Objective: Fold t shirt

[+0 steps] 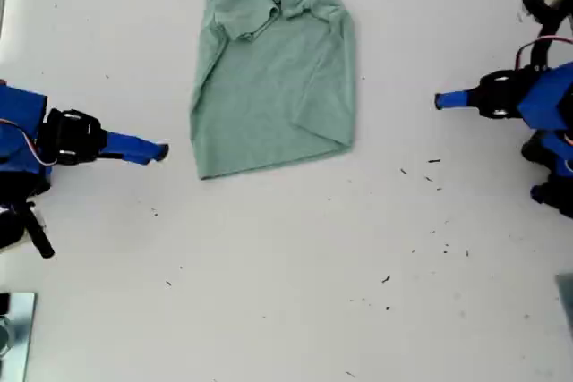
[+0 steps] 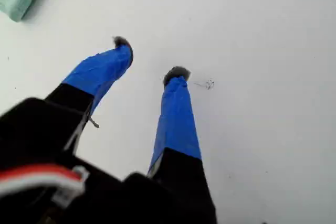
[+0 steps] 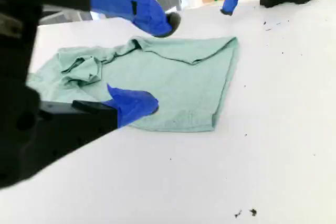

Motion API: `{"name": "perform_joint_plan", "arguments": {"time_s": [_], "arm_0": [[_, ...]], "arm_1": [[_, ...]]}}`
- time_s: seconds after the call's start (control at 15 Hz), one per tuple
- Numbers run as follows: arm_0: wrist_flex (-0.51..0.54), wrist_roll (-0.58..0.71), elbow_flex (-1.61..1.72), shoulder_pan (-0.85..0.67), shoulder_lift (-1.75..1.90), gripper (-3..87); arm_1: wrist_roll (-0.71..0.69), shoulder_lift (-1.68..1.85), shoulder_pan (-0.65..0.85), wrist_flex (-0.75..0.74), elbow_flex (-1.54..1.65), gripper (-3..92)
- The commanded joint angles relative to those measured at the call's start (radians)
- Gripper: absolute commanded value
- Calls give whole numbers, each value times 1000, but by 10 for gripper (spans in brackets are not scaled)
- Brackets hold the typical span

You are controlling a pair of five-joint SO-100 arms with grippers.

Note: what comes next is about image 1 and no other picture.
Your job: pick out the green t shirt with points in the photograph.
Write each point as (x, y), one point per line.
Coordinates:
(277, 87)

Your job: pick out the camera black stalk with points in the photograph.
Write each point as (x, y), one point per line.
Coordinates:
(544, 42)

